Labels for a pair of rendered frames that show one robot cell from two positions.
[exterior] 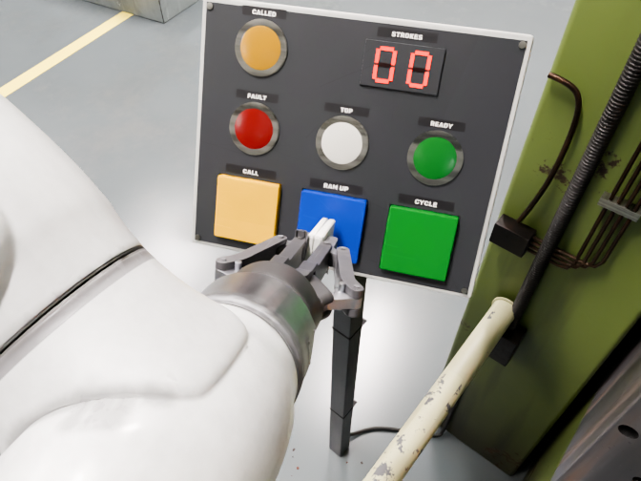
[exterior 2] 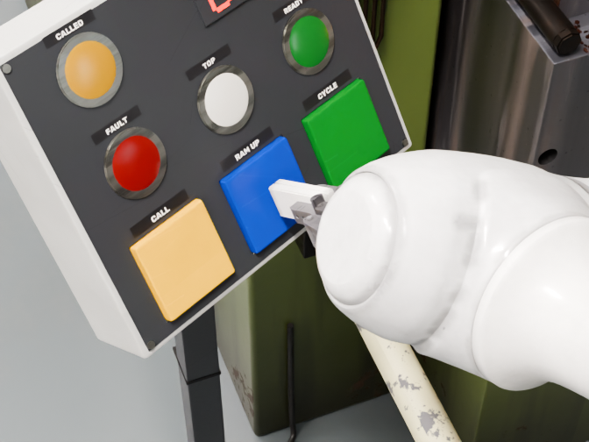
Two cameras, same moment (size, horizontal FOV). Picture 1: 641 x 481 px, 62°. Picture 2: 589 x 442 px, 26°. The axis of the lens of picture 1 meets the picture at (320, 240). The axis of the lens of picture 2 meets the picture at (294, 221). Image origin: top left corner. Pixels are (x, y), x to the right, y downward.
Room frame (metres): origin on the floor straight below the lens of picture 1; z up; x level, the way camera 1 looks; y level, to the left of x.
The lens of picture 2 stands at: (0.04, 0.61, 1.84)
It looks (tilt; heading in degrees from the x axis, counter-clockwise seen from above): 50 degrees down; 299
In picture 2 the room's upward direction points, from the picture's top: straight up
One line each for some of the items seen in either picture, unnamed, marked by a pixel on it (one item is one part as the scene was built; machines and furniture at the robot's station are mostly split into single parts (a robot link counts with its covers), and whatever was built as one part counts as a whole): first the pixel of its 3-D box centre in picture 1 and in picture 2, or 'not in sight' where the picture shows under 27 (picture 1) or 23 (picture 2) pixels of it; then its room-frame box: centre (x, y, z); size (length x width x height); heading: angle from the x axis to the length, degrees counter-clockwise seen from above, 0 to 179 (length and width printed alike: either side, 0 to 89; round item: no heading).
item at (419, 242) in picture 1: (418, 241); (344, 134); (0.39, -0.11, 1.01); 0.07 x 0.05 x 0.07; 75
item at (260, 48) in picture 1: (260, 48); (89, 69); (0.53, 0.06, 1.16); 0.05 x 0.03 x 0.04; 50
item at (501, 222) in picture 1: (512, 235); not in sight; (0.59, -0.31, 0.80); 0.06 x 0.03 x 0.04; 50
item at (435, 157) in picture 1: (434, 157); (308, 41); (0.44, -0.12, 1.09); 0.05 x 0.03 x 0.04; 50
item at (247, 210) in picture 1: (247, 210); (181, 259); (0.44, 0.09, 1.01); 0.07 x 0.05 x 0.07; 75
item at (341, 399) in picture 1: (345, 343); (201, 393); (0.54, -0.05, 0.54); 0.04 x 0.04 x 1.08; 50
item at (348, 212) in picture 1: (330, 225); (266, 194); (0.42, -0.01, 1.01); 0.07 x 0.05 x 0.07; 75
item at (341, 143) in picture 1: (341, 143); (225, 99); (0.46, -0.02, 1.09); 0.05 x 0.03 x 0.04; 50
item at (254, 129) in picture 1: (254, 129); (135, 163); (0.49, 0.07, 1.09); 0.05 x 0.03 x 0.04; 50
